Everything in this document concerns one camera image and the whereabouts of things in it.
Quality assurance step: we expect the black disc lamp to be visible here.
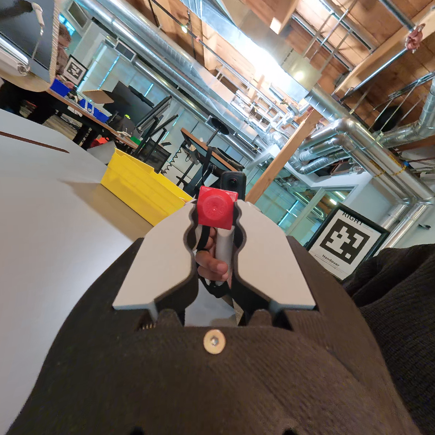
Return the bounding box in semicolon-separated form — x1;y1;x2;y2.
207;116;229;151

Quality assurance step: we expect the framed tag poster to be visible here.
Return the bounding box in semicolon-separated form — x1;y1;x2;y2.
306;203;391;281

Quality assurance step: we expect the long wooden desk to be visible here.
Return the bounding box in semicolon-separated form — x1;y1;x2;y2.
48;87;140;150

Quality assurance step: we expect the reddish pipe fitting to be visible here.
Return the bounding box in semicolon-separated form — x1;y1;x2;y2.
405;24;426;54

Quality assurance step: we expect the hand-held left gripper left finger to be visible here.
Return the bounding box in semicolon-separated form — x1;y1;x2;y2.
112;201;200;321

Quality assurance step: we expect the small blue bin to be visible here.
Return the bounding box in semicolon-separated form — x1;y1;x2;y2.
49;79;74;99
79;99;111;123

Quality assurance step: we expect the person's right forearm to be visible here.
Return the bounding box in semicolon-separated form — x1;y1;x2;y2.
341;243;435;308

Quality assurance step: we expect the tilted wooden desk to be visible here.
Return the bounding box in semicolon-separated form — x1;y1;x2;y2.
180;127;244;174

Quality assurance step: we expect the silver ventilation duct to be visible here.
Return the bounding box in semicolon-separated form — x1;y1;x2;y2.
296;85;435;245
73;0;272;160

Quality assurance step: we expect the black panel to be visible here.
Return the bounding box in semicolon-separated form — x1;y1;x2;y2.
112;82;154;113

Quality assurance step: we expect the black mesh chair back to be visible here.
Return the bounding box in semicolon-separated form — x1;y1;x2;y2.
139;139;172;171

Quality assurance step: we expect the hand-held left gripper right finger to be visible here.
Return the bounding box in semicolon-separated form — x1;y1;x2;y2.
232;200;317;322

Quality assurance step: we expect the red toy block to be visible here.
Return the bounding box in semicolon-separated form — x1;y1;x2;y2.
197;186;239;229

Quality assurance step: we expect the silver laptop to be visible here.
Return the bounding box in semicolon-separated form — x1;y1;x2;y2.
0;36;32;76

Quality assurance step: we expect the person's right hand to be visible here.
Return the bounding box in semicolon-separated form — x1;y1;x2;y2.
195;227;232;288

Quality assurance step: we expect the grey board panel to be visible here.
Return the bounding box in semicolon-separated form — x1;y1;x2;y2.
89;143;116;164

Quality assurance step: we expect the black monitor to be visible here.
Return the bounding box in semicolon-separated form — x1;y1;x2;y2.
136;96;173;132
150;115;179;140

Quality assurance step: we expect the wooden pillar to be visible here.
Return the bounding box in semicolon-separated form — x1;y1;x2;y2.
245;109;323;204

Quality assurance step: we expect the small tag poster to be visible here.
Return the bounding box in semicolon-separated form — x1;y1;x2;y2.
64;56;88;86

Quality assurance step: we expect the yellow storage bin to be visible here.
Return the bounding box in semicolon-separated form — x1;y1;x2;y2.
101;148;193;227

